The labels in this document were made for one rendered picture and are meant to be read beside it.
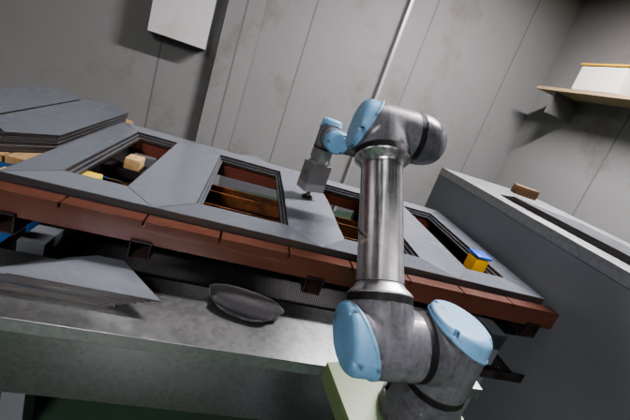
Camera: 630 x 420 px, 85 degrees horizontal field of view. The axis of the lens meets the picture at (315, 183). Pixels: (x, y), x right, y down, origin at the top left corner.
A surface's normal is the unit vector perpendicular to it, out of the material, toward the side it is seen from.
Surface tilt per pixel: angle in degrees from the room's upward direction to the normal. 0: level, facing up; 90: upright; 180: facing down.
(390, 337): 46
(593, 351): 90
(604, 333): 90
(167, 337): 0
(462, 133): 90
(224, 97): 90
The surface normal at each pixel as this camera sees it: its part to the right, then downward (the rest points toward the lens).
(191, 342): 0.32, -0.91
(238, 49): 0.28, 0.36
